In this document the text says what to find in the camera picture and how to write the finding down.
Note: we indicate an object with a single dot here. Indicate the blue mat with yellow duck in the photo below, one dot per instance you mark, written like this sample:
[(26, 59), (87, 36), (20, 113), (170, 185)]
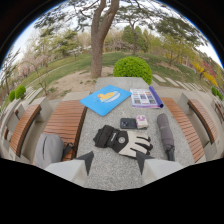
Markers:
[(106, 98)]

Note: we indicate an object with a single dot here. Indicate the folded grey umbrella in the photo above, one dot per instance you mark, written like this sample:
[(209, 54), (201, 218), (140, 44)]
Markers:
[(166, 134)]

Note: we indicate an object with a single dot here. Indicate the wooden slat bench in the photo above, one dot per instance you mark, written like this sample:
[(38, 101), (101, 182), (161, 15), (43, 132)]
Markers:
[(185, 128), (204, 119), (23, 127), (66, 122)]

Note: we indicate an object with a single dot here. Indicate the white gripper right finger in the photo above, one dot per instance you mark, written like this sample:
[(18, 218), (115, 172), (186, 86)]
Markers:
[(156, 168)]

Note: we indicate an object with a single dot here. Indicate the black and beige glove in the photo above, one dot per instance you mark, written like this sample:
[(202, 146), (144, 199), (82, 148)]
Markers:
[(125, 140)]

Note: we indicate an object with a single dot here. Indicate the black smartphone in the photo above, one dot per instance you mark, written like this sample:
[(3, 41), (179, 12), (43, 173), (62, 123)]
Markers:
[(128, 123)]

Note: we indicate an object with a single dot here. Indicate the round green bush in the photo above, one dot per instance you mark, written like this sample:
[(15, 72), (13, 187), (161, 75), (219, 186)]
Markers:
[(132, 69)]

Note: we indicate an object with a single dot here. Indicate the small round green shrub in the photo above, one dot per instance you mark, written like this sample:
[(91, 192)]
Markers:
[(12, 96), (20, 91), (214, 90)]

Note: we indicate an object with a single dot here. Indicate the open magazine with purple spine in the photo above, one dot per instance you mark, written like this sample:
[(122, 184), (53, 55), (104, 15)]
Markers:
[(146, 97)]

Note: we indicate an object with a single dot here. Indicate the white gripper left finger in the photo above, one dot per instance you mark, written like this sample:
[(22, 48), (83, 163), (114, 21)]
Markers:
[(71, 169)]

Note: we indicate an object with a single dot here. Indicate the large tree trunk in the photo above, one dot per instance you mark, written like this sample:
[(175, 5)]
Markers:
[(98, 43)]

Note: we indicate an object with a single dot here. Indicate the small pack of tissues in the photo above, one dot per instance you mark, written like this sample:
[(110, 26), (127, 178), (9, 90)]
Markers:
[(142, 121)]

